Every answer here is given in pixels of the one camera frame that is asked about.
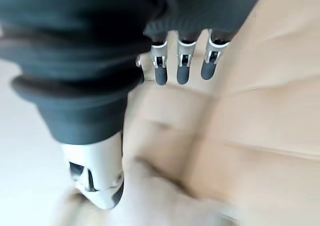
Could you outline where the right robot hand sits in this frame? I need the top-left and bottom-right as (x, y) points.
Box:
(0, 0), (268, 210)

